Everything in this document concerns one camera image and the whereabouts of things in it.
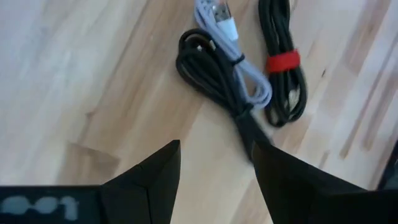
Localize white cable coil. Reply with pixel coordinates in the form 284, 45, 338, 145
194, 0, 273, 110

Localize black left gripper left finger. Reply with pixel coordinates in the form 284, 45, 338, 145
101, 139, 182, 224

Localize black cable coil red strap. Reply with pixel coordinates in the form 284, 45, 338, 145
257, 0, 308, 128

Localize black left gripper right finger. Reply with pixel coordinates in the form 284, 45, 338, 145
251, 141, 368, 224

